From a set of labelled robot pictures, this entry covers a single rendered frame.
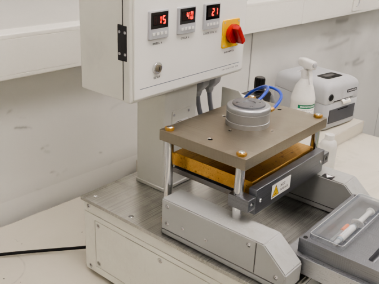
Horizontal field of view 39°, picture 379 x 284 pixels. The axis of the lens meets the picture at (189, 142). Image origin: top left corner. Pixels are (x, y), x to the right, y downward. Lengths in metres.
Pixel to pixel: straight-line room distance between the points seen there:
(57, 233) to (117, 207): 0.31
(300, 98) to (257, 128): 0.86
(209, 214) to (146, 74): 0.26
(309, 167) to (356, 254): 0.22
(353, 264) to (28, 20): 0.85
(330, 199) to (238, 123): 0.25
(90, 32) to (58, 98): 0.43
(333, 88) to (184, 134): 1.02
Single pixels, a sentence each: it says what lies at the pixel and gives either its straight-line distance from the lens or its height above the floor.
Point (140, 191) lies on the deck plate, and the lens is 1.09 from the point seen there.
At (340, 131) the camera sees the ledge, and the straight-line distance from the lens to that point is 1.89.
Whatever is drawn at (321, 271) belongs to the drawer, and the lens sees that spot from 0.85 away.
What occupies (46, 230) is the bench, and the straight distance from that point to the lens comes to 1.32.
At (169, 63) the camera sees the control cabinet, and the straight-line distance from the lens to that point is 0.95.
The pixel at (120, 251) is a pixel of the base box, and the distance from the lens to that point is 1.05.
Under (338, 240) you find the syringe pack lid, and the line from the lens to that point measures 0.84.
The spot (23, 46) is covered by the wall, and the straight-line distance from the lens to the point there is 1.21.
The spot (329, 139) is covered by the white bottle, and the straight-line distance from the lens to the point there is 1.56.
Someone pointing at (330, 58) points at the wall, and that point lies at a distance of 2.39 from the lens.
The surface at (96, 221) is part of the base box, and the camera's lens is 1.07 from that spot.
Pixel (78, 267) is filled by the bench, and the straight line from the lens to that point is 1.19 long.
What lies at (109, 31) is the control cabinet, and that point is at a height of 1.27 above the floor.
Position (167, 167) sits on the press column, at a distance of 0.93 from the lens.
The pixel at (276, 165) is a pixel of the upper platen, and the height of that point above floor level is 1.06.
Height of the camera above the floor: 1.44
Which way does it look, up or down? 23 degrees down
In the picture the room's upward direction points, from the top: 2 degrees clockwise
